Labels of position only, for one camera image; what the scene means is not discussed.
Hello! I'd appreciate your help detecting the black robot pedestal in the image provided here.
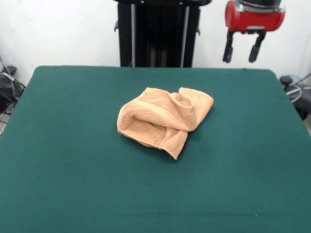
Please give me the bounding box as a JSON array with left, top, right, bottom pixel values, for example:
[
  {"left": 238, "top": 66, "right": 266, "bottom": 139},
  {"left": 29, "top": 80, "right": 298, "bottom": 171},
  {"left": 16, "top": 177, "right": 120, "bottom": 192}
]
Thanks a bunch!
[{"left": 113, "top": 0, "right": 203, "bottom": 68}]

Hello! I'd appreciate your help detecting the tan terry towel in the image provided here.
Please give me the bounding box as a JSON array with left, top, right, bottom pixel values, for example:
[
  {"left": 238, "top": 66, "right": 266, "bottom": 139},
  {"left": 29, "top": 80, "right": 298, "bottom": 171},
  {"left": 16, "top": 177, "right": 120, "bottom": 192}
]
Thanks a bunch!
[{"left": 116, "top": 86, "right": 215, "bottom": 160}]

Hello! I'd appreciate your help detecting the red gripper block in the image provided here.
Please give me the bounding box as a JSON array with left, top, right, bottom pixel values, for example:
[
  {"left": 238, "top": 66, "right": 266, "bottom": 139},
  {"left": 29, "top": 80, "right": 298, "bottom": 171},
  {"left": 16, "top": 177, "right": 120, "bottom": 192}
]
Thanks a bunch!
[{"left": 223, "top": 0, "right": 286, "bottom": 64}]

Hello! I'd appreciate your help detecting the dark green table cloth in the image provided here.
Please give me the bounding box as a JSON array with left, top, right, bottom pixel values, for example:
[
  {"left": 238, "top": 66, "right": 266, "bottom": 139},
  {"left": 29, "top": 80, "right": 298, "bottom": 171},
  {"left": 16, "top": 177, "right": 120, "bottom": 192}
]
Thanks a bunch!
[{"left": 0, "top": 65, "right": 311, "bottom": 233}]

